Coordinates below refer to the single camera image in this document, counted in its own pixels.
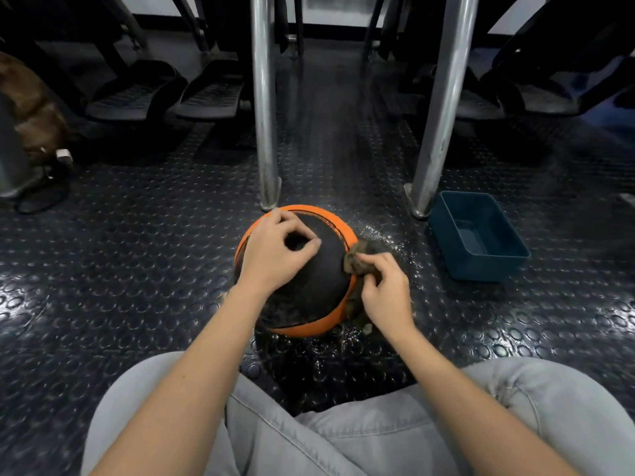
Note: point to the person's left thumb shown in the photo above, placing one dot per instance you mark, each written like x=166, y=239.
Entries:
x=308, y=253

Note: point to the teal plastic bin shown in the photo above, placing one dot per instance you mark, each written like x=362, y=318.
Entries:
x=478, y=240

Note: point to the black and orange medicine ball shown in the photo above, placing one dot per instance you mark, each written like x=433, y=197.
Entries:
x=317, y=287

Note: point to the person's left hand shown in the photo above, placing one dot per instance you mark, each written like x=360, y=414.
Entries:
x=265, y=260

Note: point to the person's right forearm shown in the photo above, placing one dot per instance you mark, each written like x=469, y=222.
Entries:
x=461, y=406

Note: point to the grey jeans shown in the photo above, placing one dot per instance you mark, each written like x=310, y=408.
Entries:
x=347, y=436

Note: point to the person's left forearm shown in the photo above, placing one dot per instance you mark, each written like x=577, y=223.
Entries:
x=198, y=381

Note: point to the black exercise machine pedal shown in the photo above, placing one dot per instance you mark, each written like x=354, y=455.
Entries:
x=476, y=106
x=545, y=99
x=213, y=94
x=134, y=96

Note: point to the chrome metal leg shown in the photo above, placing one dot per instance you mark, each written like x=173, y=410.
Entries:
x=441, y=104
x=265, y=94

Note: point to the brown cleaning cloth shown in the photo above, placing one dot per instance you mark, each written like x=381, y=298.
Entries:
x=353, y=257

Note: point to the person's right hand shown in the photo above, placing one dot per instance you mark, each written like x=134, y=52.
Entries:
x=389, y=297

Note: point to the person's right thumb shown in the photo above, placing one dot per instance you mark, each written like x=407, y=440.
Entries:
x=371, y=261

